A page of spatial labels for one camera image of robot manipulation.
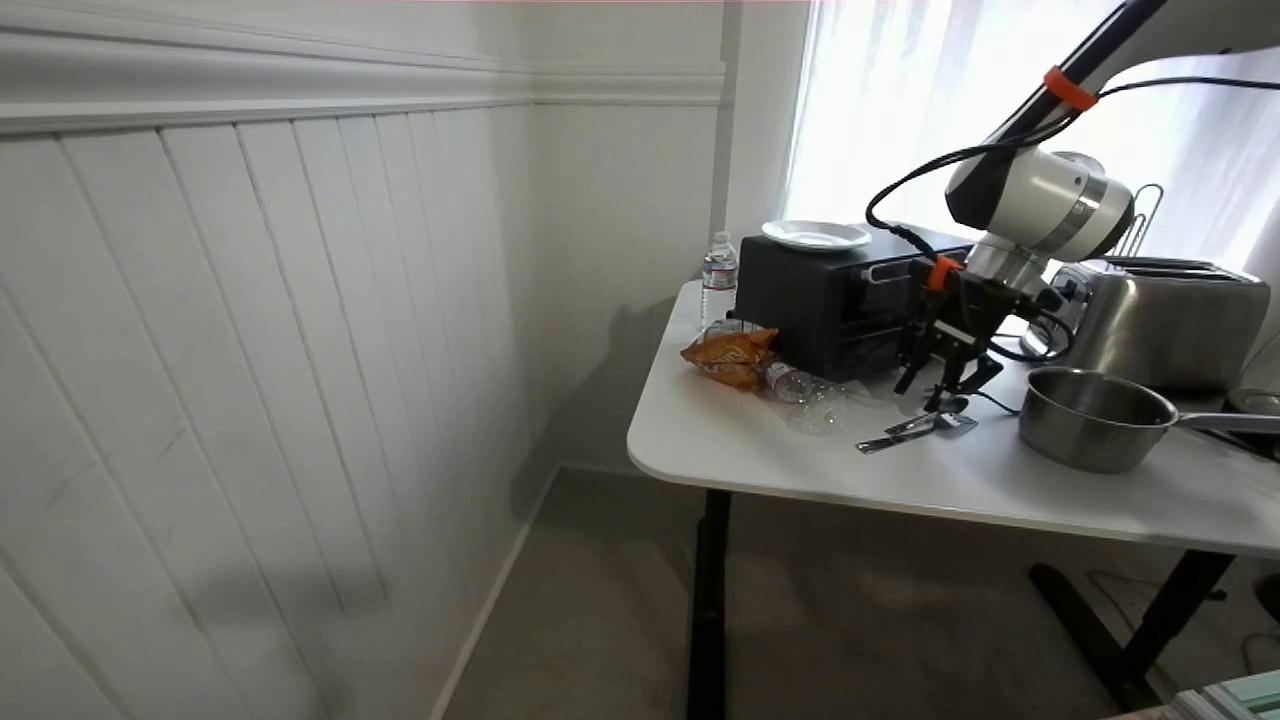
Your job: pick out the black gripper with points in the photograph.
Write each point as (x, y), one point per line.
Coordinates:
(969, 312)

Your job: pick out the silver spoon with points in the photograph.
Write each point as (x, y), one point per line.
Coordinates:
(944, 423)

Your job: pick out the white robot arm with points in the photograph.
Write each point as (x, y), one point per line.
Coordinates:
(1054, 205)

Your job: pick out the white plate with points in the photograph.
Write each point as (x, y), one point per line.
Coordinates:
(812, 235)

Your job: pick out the silver fork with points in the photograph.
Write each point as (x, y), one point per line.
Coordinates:
(888, 438)

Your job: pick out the silver saucepan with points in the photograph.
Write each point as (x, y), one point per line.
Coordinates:
(1087, 427)

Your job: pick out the crumpled clear plastic bottle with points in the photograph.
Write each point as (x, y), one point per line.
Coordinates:
(804, 394)

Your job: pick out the black toaster oven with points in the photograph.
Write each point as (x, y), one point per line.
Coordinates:
(812, 305)

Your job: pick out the orange chips bag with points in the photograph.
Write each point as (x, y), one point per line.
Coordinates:
(731, 358)

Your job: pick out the silver toaster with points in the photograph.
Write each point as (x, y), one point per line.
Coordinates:
(1172, 323)

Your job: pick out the small clear water bottle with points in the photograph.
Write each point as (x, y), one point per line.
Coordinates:
(720, 264)

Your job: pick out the white sheer curtain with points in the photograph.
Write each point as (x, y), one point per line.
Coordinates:
(906, 95)

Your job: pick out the angled black table leg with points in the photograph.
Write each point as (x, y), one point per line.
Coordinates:
(1146, 625)

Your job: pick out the straight black table leg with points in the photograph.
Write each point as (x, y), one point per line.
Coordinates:
(708, 603)

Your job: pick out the pale green box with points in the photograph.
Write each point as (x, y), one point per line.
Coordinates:
(1222, 699)

